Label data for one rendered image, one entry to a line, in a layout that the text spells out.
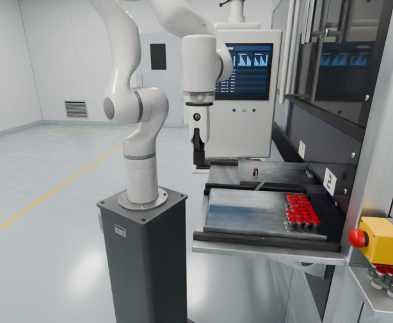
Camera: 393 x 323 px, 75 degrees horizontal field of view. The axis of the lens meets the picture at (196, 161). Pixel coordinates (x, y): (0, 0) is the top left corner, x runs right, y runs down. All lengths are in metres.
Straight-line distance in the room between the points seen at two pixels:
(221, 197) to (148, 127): 0.38
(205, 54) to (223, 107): 0.96
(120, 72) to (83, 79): 6.23
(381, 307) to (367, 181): 0.26
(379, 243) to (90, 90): 6.79
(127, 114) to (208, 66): 0.32
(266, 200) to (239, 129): 0.73
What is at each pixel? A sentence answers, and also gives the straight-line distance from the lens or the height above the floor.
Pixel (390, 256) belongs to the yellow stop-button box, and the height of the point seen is 0.98.
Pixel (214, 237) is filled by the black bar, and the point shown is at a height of 0.90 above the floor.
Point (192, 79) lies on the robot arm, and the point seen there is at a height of 1.32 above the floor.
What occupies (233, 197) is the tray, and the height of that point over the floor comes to 0.88.
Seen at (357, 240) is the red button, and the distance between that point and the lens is 0.66.
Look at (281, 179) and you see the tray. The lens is 1.21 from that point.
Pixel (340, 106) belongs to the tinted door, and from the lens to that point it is 0.88.
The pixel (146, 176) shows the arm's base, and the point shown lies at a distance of 0.95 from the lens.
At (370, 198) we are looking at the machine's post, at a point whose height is 1.06.
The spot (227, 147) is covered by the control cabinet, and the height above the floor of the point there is 0.88.
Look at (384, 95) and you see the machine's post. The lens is 0.66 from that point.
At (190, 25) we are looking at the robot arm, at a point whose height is 1.45.
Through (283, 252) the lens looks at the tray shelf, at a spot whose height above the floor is 0.88.
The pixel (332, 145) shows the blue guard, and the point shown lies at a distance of 0.88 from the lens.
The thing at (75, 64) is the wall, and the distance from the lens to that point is 7.18.
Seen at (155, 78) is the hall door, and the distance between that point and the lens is 6.38.
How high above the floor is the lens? 1.34
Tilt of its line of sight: 20 degrees down
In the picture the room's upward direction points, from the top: straight up
